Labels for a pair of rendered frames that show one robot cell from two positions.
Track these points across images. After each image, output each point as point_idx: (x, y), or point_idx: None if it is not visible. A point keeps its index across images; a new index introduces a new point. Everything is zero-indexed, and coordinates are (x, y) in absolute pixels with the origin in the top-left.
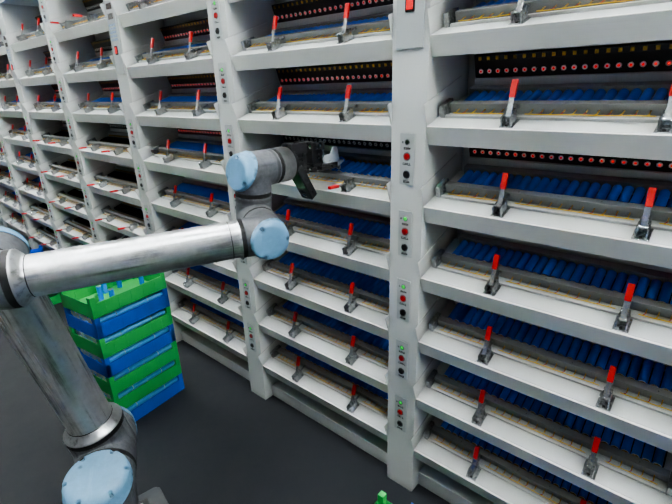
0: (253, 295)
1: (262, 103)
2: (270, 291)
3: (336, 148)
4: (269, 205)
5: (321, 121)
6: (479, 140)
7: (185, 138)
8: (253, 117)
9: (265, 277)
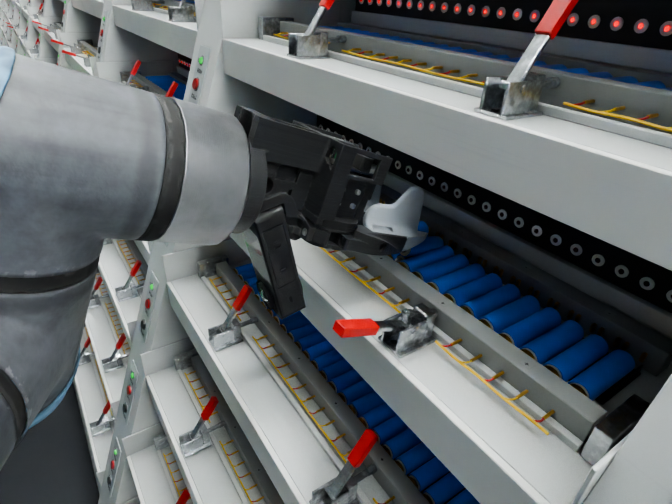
0: (136, 403)
1: (292, 23)
2: (160, 421)
3: (421, 197)
4: (47, 322)
5: (410, 92)
6: None
7: (182, 76)
8: (255, 44)
9: (166, 385)
